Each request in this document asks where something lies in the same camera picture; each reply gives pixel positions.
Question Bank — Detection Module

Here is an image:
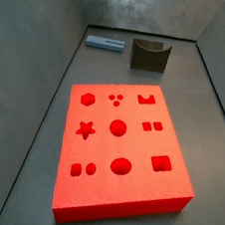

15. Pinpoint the black curved holder stand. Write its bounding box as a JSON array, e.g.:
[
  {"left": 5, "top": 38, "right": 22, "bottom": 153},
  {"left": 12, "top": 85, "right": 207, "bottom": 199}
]
[{"left": 130, "top": 38, "right": 172, "bottom": 73}]

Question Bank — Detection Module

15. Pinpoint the blue double-square peg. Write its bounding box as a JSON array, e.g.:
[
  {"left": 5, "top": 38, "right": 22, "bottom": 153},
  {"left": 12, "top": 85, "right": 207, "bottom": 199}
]
[{"left": 86, "top": 35, "right": 124, "bottom": 52}]

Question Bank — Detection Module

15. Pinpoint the red foam shape board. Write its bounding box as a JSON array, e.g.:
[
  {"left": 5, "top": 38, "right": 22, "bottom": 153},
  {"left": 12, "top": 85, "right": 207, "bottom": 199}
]
[{"left": 52, "top": 85, "right": 194, "bottom": 223}]

